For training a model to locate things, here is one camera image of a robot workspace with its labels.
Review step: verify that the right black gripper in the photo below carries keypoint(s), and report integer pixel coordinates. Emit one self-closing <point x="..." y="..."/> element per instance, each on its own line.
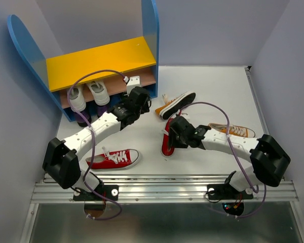
<point x="173" y="141"/>

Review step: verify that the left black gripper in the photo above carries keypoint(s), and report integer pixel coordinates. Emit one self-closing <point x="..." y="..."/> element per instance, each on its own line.
<point x="145" y="109"/>

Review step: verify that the red sneaker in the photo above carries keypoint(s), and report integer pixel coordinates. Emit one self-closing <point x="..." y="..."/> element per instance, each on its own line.
<point x="115" y="160"/>
<point x="166" y="149"/>

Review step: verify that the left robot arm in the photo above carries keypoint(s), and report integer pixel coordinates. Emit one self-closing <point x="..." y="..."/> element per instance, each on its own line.
<point x="62" y="157"/>

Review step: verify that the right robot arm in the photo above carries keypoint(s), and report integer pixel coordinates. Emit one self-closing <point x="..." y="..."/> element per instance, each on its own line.
<point x="268" y="159"/>

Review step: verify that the blue yellow shoe shelf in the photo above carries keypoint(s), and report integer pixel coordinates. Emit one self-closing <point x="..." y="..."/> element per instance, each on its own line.
<point x="137" y="56"/>

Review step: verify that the orange sneaker on side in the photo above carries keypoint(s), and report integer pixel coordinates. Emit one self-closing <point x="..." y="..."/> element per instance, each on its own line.
<point x="171" y="106"/>

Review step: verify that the white sneaker right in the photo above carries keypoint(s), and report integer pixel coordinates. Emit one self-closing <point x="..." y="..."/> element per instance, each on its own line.
<point x="99" y="92"/>

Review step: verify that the white sneaker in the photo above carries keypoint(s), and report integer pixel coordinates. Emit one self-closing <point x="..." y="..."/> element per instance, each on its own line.
<point x="76" y="99"/>
<point x="99" y="92"/>

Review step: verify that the purple sneaker right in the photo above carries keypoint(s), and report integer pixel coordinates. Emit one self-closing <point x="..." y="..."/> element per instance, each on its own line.
<point x="101" y="109"/>

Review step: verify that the purple sneaker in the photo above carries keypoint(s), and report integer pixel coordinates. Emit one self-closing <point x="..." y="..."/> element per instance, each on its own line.
<point x="81" y="122"/>
<point x="101" y="109"/>

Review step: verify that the orange sneaker under gripper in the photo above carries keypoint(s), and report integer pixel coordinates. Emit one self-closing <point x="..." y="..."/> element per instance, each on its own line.
<point x="233" y="130"/>

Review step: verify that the purple sneaker left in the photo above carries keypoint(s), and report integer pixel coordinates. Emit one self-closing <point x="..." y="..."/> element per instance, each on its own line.
<point x="81" y="122"/>

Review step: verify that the white sneaker left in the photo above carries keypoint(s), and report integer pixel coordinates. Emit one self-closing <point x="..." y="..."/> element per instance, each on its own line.
<point x="76" y="99"/>

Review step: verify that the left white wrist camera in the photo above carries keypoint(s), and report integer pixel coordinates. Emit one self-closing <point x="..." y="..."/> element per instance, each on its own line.
<point x="133" y="82"/>

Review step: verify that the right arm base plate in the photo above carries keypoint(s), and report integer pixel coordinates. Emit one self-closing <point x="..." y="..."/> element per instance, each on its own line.
<point x="225" y="192"/>

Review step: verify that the aluminium rail frame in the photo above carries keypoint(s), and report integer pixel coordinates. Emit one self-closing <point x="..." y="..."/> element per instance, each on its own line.
<point x="163" y="198"/>

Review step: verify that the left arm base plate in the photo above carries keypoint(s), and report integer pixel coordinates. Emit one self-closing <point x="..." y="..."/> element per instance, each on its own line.
<point x="109" y="191"/>

